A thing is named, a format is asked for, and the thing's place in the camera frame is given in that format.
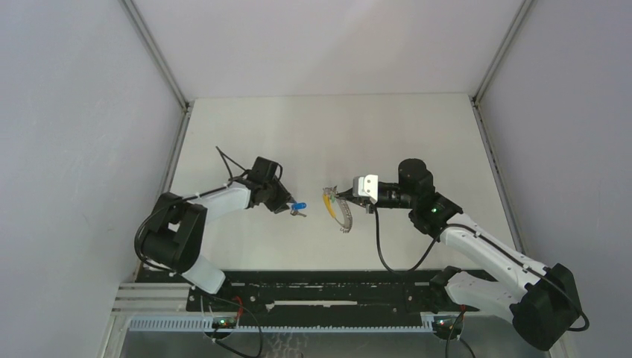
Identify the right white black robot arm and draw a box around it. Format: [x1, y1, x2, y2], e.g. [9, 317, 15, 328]
[323, 158, 590, 351]

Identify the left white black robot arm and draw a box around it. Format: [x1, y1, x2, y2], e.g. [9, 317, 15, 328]
[134, 157, 306, 311]

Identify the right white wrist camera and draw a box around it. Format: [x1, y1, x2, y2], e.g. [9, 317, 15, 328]
[352, 175, 379, 204]

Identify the left aluminium frame post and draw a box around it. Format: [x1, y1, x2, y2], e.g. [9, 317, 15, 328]
[118, 0, 191, 193]

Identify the aluminium frame post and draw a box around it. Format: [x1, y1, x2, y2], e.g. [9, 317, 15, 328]
[470, 1, 537, 252]
[118, 0, 191, 193]

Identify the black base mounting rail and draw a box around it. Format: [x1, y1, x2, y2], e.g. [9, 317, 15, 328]
[136, 266, 481, 328]

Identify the right aluminium frame post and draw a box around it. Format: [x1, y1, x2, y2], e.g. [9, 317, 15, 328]
[470, 1, 537, 252]

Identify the white slotted cable duct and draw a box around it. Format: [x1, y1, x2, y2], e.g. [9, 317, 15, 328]
[128, 316, 435, 333]

